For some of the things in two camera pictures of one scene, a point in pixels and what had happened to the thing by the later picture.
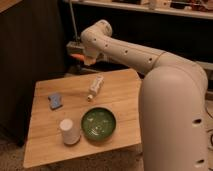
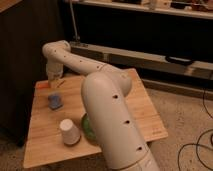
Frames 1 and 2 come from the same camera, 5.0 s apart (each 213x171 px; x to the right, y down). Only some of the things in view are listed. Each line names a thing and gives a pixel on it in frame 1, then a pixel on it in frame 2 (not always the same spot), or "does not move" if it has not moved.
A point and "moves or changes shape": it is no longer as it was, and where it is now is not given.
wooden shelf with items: x=188 y=8 does not move
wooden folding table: x=120 y=94 does not move
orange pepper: x=79 y=56 moves or changes shape
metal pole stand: x=76 y=38 does not move
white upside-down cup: x=71 y=135 does not move
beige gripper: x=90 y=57 → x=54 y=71
